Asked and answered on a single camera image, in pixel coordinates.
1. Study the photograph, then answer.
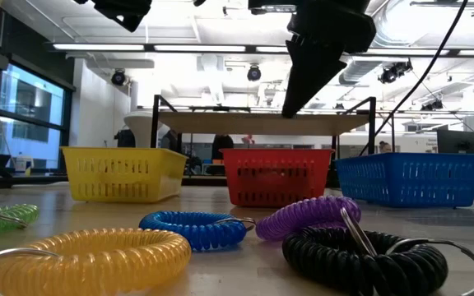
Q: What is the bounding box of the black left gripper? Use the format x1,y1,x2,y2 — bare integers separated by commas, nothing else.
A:
72,0,152,33

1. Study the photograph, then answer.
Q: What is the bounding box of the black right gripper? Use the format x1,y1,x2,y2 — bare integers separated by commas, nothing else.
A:
247,0,378,119

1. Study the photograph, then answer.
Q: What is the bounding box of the purple coil wrist keychain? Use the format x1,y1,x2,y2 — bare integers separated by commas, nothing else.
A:
255,195,378,259

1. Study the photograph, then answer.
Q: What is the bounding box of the black coil wrist keychain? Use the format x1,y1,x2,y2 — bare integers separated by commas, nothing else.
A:
281,227,474,296

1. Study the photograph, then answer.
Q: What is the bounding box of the blue coil wrist keychain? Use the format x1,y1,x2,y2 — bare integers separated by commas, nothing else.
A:
138,210,257,252

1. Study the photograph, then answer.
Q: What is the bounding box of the orange coil wrist keychain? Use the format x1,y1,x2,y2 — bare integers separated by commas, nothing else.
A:
0,228,193,296

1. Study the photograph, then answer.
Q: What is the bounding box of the black office chair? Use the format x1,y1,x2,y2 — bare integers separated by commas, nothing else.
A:
114,127,137,148

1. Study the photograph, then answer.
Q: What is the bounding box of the overhead light bar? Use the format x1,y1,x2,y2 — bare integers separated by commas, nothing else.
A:
45,40,474,58

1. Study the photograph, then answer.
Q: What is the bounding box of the black ceiling spotlight cluster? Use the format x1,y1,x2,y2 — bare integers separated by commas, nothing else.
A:
378,59,414,86

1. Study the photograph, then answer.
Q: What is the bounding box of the red plastic basket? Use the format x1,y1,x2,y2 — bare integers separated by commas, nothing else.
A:
219,148,335,209

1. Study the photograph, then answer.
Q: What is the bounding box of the white mushroom table lamp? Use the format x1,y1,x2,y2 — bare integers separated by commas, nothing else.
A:
123,109,170,149

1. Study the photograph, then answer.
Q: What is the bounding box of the blue plastic basket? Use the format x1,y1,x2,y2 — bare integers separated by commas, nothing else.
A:
334,152,474,209

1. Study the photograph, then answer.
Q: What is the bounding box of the yellow plastic basket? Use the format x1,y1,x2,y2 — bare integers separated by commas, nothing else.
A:
61,146,188,204

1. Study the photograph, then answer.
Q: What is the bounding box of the black computer monitor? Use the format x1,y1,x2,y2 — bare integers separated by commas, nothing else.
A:
436,129,474,155

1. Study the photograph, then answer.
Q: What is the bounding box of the white container blue label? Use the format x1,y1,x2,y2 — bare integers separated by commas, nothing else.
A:
14,154,35,172

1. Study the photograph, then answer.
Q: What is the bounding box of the silver ventilation duct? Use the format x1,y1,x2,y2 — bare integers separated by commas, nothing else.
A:
337,0,417,86

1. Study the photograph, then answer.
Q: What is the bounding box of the wooden shelf riser black frame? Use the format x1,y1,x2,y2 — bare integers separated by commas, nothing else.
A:
150,94,378,156

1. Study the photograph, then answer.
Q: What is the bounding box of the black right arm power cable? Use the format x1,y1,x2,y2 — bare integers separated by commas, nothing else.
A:
359,0,469,156

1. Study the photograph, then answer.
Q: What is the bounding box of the black aluminium rig frame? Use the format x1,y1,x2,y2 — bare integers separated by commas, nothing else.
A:
0,173,222,187

